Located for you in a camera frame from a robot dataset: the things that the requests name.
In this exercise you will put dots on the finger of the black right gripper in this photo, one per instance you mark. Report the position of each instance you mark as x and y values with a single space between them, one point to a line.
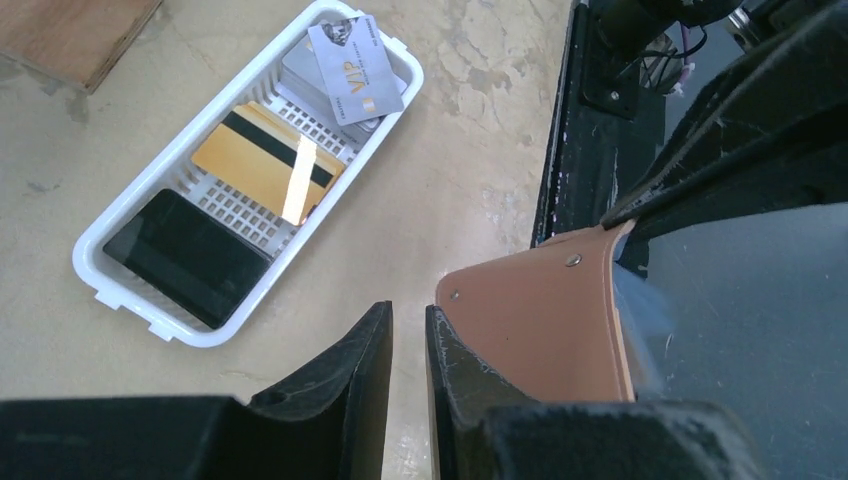
763 187
787 98

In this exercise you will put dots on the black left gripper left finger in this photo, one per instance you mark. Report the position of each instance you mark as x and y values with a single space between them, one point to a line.
326 420

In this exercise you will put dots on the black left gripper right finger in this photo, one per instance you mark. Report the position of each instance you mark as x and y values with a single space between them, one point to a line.
483 427

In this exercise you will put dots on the tan leather card holder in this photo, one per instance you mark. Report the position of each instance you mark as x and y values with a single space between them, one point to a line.
562 322

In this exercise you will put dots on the gold magnetic stripe card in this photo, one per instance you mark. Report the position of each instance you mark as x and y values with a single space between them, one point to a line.
263 157

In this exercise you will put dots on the silver VIP card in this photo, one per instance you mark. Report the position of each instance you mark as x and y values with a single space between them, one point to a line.
356 70

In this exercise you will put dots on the plywood board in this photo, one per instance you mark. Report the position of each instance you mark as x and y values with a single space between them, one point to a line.
76 42

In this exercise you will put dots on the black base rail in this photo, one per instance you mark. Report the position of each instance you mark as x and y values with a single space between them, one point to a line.
605 132

